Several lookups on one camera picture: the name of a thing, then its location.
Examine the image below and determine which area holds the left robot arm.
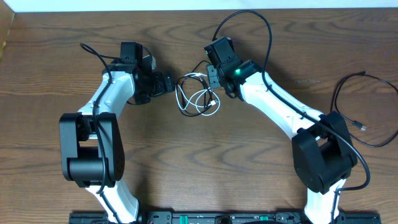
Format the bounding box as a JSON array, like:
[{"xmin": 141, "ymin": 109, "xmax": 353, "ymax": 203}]
[{"xmin": 59, "ymin": 42, "xmax": 174, "ymax": 223}]

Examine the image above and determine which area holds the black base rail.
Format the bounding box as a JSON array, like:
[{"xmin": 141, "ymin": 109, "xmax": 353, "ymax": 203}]
[{"xmin": 68, "ymin": 210, "xmax": 381, "ymax": 224}]

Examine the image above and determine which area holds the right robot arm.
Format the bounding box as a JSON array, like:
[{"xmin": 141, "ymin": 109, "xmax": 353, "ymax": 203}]
[{"xmin": 206, "ymin": 60, "xmax": 358, "ymax": 223}]

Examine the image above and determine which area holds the black usb cable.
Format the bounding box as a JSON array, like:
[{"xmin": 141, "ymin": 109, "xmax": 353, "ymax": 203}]
[
  {"xmin": 175, "ymin": 60, "xmax": 216, "ymax": 118},
  {"xmin": 329, "ymin": 70, "xmax": 398, "ymax": 148}
]

